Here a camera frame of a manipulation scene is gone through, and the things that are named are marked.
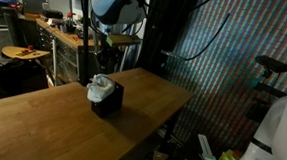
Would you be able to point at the black camera stand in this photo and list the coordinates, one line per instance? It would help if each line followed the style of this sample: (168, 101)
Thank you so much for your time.
(266, 89)

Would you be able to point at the flat black case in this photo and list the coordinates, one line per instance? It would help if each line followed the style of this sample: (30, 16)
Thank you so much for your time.
(52, 14)

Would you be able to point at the small brown cardboard box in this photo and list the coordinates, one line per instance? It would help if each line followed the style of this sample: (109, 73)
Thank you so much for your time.
(160, 158)

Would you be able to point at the small black perforated basket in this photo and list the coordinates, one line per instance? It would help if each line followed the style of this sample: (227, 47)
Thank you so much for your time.
(110, 103)

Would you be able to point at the red flowers black pot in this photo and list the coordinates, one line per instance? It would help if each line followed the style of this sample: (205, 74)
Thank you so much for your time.
(71, 22)

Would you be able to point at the light grey cloth towel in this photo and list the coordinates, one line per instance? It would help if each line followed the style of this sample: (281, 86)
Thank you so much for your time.
(99, 87)

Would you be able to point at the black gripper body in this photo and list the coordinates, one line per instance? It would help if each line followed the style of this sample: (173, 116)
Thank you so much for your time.
(108, 56)

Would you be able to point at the white plastic bar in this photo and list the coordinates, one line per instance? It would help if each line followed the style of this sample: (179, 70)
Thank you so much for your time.
(206, 145)

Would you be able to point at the wooden workbench with drawers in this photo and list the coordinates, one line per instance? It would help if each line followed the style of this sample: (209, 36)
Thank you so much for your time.
(65, 40)

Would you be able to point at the black stereo camera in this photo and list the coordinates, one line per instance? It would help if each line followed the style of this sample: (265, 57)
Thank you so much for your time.
(273, 64)

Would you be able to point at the patterned backdrop screen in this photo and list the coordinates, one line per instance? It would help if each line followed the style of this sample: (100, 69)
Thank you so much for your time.
(216, 94)

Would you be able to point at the red hand tool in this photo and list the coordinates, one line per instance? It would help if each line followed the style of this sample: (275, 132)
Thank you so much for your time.
(26, 50)

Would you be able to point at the yellowish wrist camera block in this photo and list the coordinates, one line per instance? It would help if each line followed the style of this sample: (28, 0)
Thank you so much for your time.
(124, 41)

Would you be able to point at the round wooden stool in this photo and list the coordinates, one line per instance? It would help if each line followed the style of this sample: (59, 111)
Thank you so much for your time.
(18, 53)

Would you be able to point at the yellow green toy block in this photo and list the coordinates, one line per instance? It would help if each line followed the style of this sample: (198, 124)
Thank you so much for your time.
(229, 158)

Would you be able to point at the black vertical pole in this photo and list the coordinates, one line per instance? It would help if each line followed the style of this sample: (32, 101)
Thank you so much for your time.
(84, 53)

